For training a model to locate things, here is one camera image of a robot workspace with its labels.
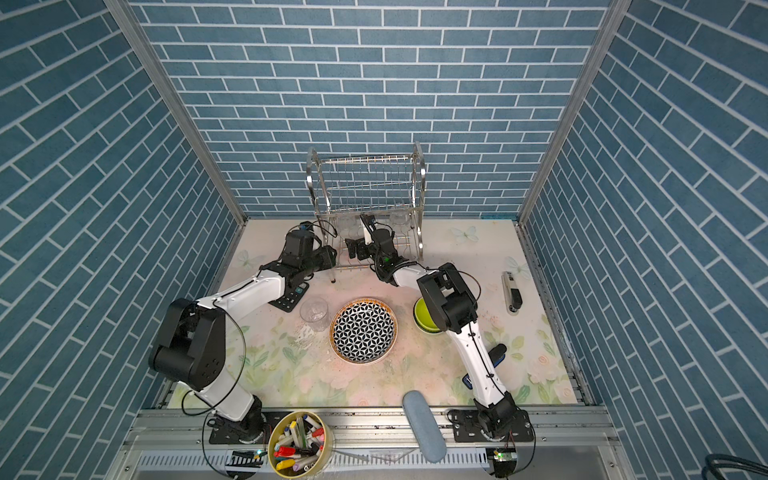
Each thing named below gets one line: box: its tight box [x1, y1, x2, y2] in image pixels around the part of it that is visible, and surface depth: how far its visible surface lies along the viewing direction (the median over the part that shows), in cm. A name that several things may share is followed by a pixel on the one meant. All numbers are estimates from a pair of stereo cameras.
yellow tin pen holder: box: [268, 410, 334, 479], surface depth 64 cm
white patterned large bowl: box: [330, 298, 399, 365], surface depth 90 cm
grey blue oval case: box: [402, 390, 447, 464], surface depth 75 cm
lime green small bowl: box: [413, 296, 441, 334], surface depth 85 cm
